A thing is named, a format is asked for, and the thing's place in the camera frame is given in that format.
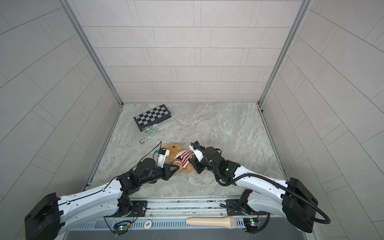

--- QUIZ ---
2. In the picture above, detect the aluminium corner post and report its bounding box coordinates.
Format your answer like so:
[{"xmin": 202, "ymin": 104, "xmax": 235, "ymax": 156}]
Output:
[
  {"xmin": 259, "ymin": 0, "xmax": 312, "ymax": 107},
  {"xmin": 58, "ymin": 0, "xmax": 124, "ymax": 108}
]

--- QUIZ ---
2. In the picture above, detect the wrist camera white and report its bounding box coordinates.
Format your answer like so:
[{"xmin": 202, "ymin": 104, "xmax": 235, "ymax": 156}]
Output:
[
  {"xmin": 190, "ymin": 142, "xmax": 204, "ymax": 162},
  {"xmin": 157, "ymin": 148, "xmax": 170, "ymax": 168}
]

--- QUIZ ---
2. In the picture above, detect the left aluminium corner post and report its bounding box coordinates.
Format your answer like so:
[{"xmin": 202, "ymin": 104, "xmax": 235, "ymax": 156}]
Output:
[{"xmin": 58, "ymin": 0, "xmax": 124, "ymax": 108}]

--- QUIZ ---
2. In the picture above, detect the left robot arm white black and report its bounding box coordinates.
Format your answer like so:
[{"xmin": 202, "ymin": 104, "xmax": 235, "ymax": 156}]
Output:
[{"xmin": 25, "ymin": 158, "xmax": 179, "ymax": 240}]

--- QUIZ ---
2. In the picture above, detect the aluminium front rail frame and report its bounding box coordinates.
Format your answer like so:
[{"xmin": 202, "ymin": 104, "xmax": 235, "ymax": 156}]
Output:
[{"xmin": 58, "ymin": 197, "xmax": 313, "ymax": 240}]

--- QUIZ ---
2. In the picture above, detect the brown teddy bear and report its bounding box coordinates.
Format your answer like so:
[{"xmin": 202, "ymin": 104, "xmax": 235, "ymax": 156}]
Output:
[{"xmin": 163, "ymin": 144, "xmax": 195, "ymax": 173}]

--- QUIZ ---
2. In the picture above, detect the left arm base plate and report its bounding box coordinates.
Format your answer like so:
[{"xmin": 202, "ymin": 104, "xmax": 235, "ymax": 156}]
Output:
[{"xmin": 113, "ymin": 201, "xmax": 148, "ymax": 218}]

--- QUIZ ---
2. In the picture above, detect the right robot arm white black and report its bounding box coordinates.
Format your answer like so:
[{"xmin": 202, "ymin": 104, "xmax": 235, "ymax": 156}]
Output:
[{"xmin": 190, "ymin": 142, "xmax": 318, "ymax": 233}]

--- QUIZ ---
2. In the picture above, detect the black corrugated cable conduit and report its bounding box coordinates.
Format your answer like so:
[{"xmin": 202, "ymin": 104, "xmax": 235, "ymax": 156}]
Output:
[{"xmin": 190, "ymin": 141, "xmax": 331, "ymax": 225}]

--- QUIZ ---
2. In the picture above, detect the folded black white chessboard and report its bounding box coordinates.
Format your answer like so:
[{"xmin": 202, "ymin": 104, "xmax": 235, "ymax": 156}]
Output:
[{"xmin": 134, "ymin": 105, "xmax": 172, "ymax": 132}]

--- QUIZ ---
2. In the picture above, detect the beige cylindrical handle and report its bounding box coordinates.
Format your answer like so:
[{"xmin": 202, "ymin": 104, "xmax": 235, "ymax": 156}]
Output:
[{"xmin": 186, "ymin": 217, "xmax": 238, "ymax": 230}]

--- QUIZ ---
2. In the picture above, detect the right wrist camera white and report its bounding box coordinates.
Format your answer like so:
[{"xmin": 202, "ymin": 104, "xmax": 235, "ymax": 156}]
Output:
[{"xmin": 190, "ymin": 142, "xmax": 204, "ymax": 162}]

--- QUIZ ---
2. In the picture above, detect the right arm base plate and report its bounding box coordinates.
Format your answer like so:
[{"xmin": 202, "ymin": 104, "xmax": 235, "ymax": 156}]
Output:
[{"xmin": 220, "ymin": 199, "xmax": 268, "ymax": 216}]

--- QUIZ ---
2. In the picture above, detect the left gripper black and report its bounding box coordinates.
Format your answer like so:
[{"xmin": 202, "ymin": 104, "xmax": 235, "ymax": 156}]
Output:
[{"xmin": 139, "ymin": 164, "xmax": 181, "ymax": 186}]

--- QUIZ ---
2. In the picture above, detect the right green circuit board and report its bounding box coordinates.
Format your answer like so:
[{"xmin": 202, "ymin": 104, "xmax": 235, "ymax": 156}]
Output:
[{"xmin": 243, "ymin": 219, "xmax": 260, "ymax": 234}]

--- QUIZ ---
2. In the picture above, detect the small green clear bag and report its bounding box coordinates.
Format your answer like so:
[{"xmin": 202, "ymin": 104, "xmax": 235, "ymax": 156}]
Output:
[{"xmin": 140, "ymin": 124, "xmax": 159, "ymax": 144}]

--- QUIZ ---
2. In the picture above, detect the left green circuit board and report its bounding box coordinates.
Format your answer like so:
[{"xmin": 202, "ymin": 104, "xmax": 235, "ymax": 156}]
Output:
[{"xmin": 113, "ymin": 221, "xmax": 132, "ymax": 236}]

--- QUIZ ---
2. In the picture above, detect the right aluminium corner post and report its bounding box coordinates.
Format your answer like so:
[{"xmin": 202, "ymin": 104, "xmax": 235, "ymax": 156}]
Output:
[{"xmin": 259, "ymin": 0, "xmax": 312, "ymax": 107}]

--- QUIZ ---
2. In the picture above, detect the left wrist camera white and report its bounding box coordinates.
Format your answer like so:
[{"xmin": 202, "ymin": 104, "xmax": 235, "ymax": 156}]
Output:
[{"xmin": 157, "ymin": 148, "xmax": 170, "ymax": 168}]

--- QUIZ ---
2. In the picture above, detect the red white striped sweater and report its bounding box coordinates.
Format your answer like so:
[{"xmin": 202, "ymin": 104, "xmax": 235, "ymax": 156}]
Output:
[{"xmin": 173, "ymin": 150, "xmax": 195, "ymax": 169}]

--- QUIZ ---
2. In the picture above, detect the green circuit board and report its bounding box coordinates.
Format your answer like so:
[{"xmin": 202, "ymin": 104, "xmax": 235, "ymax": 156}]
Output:
[
  {"xmin": 113, "ymin": 221, "xmax": 132, "ymax": 236},
  {"xmin": 243, "ymin": 219, "xmax": 260, "ymax": 234}
]

